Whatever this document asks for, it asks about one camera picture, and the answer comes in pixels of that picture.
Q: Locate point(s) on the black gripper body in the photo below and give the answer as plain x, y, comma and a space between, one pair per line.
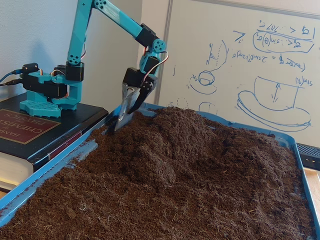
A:
133, 78

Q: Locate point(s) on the perforated electronics box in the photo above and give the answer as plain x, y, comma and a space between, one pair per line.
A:
310, 160

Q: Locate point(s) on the black movable gripper finger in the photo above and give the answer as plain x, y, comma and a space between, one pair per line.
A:
142, 96

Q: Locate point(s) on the black chemistry physics handbook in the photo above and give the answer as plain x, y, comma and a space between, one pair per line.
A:
15, 125

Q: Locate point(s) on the brown soil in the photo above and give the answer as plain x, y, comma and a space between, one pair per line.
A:
175, 175

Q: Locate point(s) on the silver foil scoop blade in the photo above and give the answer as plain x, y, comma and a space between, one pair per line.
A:
125, 110

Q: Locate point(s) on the blue plastic tray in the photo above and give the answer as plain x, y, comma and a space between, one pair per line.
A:
25, 191

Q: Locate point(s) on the whiteboard with blue drawings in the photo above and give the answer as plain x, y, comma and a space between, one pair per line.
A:
200, 20

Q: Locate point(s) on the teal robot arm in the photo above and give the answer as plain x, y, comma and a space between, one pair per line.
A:
77, 32

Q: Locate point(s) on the black servo controller housing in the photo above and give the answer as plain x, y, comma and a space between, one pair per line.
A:
30, 68

